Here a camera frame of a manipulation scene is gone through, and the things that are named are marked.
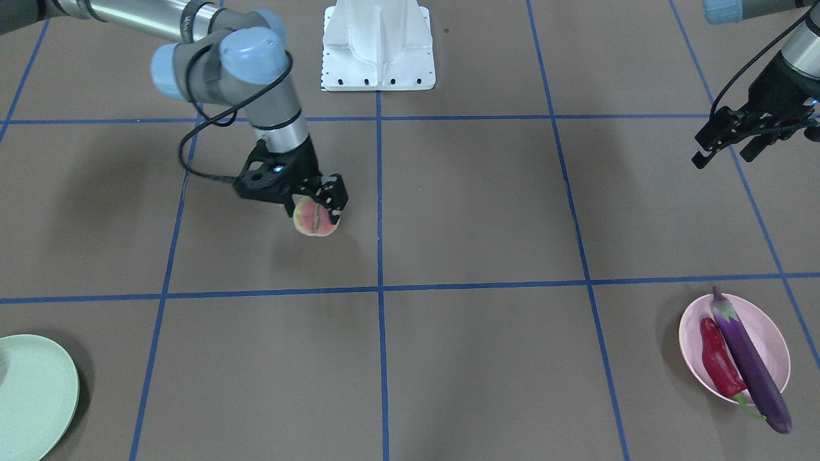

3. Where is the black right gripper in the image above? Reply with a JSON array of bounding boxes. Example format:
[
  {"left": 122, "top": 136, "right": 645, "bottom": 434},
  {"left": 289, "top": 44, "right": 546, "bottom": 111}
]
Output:
[{"left": 232, "top": 138, "right": 349, "bottom": 225}]

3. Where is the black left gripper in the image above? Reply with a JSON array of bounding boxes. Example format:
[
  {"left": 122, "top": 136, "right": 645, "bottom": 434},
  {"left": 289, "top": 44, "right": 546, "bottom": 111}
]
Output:
[{"left": 691, "top": 52, "right": 818, "bottom": 170}]

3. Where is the pink yellow peach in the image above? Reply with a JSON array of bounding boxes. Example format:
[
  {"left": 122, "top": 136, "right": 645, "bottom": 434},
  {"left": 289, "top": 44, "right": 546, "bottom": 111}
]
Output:
[{"left": 292, "top": 197, "right": 339, "bottom": 238}]

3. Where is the red chili pepper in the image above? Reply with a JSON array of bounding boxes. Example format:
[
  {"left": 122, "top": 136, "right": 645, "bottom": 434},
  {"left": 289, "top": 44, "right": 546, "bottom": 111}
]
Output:
[{"left": 699, "top": 318, "right": 766, "bottom": 421}]

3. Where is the purple eggplant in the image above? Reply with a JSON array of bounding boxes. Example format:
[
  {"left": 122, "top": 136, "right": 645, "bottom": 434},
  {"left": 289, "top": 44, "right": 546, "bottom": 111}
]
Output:
[{"left": 710, "top": 286, "right": 793, "bottom": 434}]

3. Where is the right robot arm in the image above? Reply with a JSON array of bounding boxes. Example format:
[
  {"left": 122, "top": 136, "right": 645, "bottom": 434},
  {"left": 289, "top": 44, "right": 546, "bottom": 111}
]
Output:
[{"left": 2, "top": 1, "right": 349, "bottom": 236}]

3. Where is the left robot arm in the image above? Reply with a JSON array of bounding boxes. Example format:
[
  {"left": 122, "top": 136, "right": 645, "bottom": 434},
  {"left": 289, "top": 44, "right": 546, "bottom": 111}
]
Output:
[{"left": 692, "top": 1, "right": 819, "bottom": 169}]

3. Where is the pink plate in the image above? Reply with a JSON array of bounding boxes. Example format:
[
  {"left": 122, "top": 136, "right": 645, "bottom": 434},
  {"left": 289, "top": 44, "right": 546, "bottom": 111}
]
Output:
[{"left": 676, "top": 293, "right": 792, "bottom": 407}]

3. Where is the green plate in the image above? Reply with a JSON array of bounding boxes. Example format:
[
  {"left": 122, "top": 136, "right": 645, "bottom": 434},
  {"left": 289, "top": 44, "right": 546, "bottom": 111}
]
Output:
[{"left": 1, "top": 334, "right": 79, "bottom": 460}]

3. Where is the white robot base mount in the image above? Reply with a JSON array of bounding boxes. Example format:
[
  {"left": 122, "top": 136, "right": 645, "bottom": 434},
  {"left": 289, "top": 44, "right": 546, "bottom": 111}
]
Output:
[{"left": 320, "top": 1, "right": 436, "bottom": 92}]

